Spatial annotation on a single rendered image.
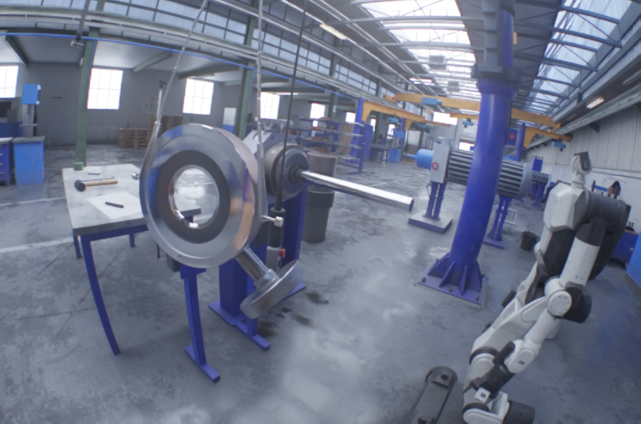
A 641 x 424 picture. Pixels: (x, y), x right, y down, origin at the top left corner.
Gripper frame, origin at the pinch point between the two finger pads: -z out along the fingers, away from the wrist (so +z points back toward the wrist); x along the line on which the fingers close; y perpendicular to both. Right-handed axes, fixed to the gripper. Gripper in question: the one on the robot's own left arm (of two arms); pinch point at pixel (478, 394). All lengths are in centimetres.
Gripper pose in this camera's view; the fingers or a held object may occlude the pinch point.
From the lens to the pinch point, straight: 120.5
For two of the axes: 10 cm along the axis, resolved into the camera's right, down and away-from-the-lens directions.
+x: -7.3, -4.2, 5.4
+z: 2.9, -9.1, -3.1
